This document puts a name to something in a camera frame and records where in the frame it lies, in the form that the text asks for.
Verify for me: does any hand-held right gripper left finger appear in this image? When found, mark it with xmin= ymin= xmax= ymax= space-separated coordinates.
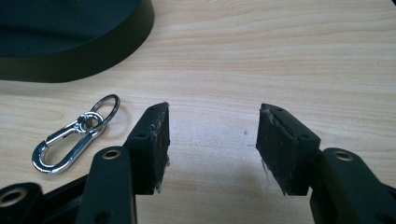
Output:
xmin=75 ymin=101 xmax=172 ymax=224

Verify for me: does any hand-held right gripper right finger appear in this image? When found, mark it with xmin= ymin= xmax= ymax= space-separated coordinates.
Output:
xmin=255 ymin=103 xmax=396 ymax=224

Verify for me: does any silver carabiner keychain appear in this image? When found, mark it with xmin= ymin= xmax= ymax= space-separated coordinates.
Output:
xmin=31 ymin=93 xmax=121 ymax=175

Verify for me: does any black round tray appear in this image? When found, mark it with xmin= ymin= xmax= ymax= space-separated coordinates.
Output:
xmin=0 ymin=0 xmax=155 ymax=84

